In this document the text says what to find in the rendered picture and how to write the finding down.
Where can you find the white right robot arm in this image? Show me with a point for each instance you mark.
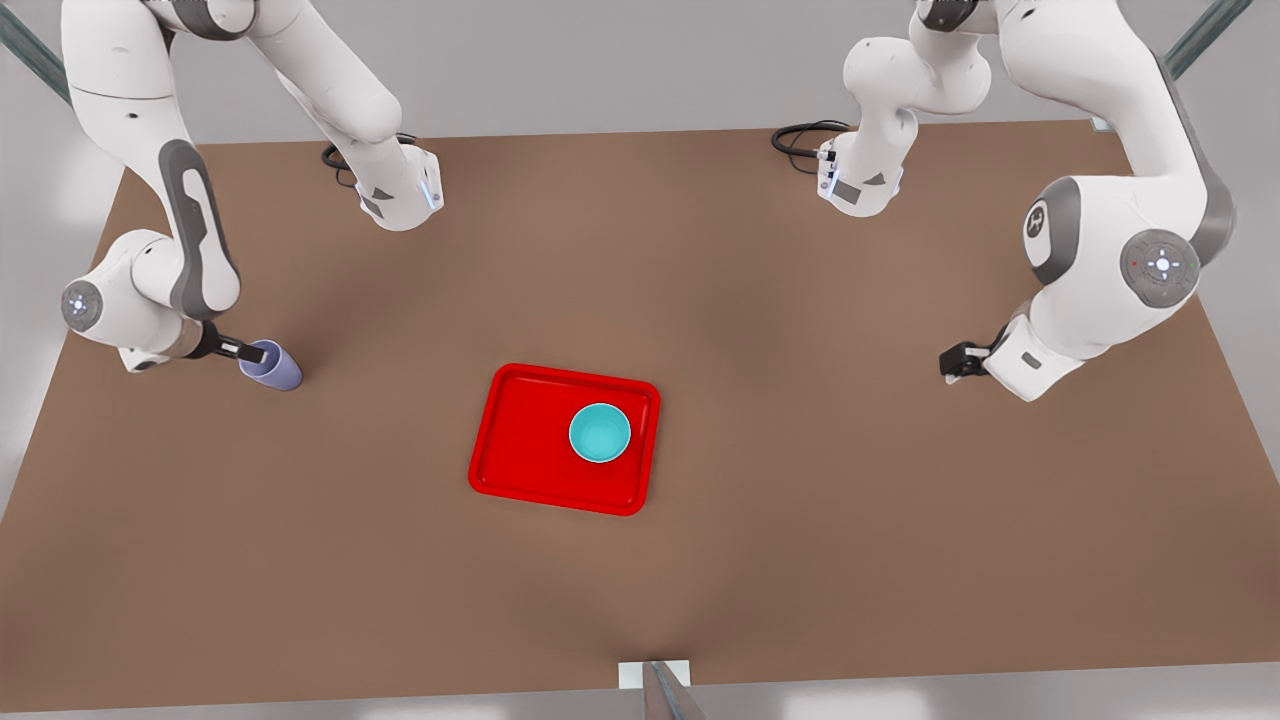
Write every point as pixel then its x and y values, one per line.
pixel 200 240

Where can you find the silver frame post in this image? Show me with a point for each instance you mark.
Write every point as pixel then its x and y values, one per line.
pixel 35 60
pixel 668 695
pixel 1205 35

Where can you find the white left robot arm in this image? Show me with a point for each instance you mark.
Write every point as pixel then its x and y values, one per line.
pixel 1120 220

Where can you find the red tray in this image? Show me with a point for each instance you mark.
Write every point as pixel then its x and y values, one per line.
pixel 530 450

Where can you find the lavender cup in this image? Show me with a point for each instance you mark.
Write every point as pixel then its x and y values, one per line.
pixel 278 369

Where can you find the teal bowl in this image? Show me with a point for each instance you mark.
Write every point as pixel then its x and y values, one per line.
pixel 600 434

